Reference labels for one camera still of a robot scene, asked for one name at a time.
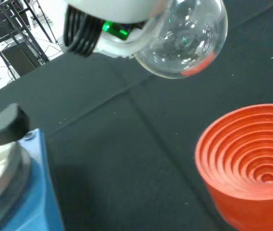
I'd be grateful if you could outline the orange ribbed flask ring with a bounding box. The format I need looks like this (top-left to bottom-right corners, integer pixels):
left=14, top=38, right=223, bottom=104
left=194, top=103, right=273, bottom=231

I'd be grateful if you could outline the heater with blue base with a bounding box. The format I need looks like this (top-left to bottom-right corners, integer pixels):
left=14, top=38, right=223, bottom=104
left=0, top=103, right=66, bottom=231

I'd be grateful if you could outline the black metal frame rack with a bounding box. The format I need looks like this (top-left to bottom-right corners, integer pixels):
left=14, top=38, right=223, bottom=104
left=0, top=0, right=56, bottom=64

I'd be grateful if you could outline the black box on floor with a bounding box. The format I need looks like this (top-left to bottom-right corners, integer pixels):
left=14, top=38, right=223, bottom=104
left=1, top=45, right=41, bottom=77

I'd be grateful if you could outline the black bench cloth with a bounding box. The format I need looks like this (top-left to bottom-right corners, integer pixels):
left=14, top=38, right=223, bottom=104
left=0, top=0, right=273, bottom=231

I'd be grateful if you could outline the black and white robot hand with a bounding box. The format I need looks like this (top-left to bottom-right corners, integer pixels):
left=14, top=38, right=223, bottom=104
left=63, top=0, right=173, bottom=59

